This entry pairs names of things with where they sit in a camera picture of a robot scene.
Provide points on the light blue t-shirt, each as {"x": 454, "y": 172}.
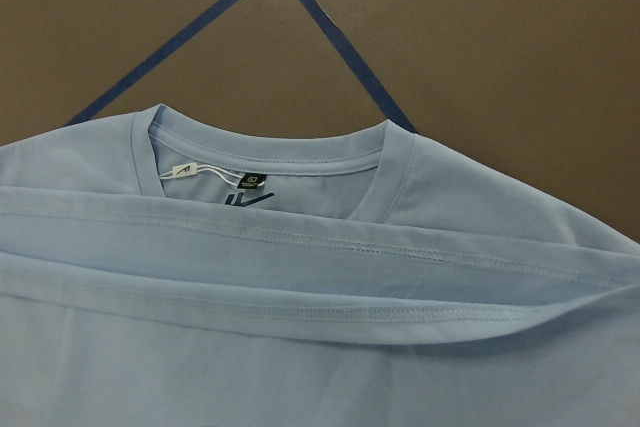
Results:
{"x": 156, "y": 271}

